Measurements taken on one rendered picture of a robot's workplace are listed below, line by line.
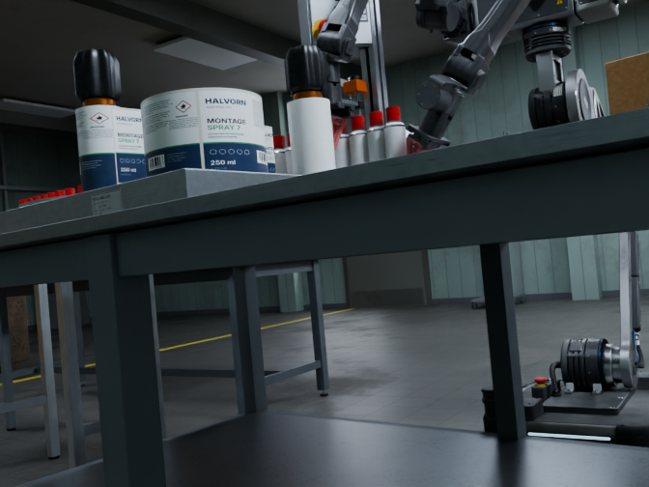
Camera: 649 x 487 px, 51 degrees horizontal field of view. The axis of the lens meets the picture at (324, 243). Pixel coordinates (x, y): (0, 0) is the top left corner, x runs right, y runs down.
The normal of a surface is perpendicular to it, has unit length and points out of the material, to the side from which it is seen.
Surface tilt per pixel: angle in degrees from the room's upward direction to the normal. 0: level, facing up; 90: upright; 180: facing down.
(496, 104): 90
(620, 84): 90
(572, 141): 90
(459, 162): 90
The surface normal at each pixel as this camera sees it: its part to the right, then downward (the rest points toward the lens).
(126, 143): 0.70, -0.08
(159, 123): -0.57, 0.04
